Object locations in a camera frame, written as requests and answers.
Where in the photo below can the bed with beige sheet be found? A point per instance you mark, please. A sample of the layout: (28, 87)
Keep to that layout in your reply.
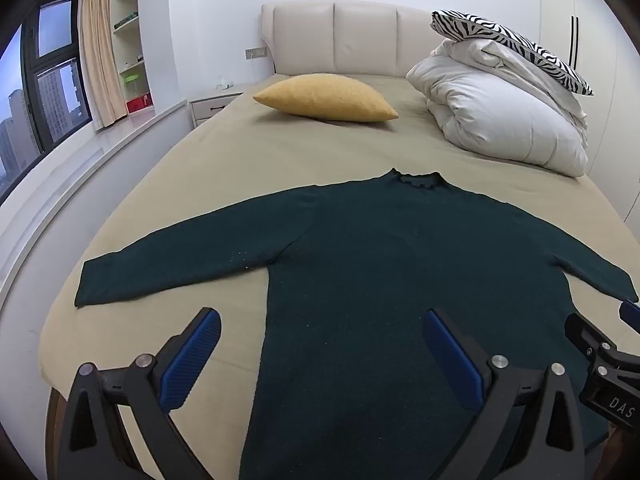
(240, 160)

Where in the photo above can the yellow pillow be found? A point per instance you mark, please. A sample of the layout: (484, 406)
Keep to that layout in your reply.
(325, 97)

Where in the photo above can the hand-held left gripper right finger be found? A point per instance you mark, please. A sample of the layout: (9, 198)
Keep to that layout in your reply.
(452, 360)

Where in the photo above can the white open shelf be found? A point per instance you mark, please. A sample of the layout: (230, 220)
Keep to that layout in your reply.
(127, 45)

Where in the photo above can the dark green sweater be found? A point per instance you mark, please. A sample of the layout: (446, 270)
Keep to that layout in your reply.
(360, 270)

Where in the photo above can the cream padded headboard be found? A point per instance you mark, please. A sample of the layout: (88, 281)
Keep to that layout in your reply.
(360, 35)

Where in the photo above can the green flat box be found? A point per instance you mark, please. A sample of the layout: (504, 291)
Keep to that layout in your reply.
(126, 20)

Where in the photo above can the beige curtain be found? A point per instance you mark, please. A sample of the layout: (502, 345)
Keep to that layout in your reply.
(102, 60)

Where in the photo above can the white duvet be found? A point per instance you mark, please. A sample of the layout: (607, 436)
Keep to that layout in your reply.
(500, 120)

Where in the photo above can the white nightstand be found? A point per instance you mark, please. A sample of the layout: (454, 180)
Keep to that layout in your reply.
(210, 107)

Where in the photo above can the white wardrobe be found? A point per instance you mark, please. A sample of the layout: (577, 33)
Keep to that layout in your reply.
(600, 35)

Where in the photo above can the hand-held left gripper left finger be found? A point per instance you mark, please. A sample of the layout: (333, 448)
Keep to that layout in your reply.
(192, 360)

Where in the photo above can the small white item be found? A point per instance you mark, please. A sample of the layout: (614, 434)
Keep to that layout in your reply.
(225, 82)

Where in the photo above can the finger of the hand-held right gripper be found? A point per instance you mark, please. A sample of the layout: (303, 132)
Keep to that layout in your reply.
(585, 335)
(631, 315)

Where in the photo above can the zebra striped pillow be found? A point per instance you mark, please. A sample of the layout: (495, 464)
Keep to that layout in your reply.
(505, 35)

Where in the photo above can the white window bench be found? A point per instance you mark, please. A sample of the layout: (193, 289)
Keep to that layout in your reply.
(75, 185)

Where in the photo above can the red box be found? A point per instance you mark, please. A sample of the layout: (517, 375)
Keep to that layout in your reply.
(137, 104)

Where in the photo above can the green container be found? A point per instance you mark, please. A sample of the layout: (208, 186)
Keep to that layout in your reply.
(132, 79)

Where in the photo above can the black framed window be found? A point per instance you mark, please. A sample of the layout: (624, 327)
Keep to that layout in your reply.
(50, 85)

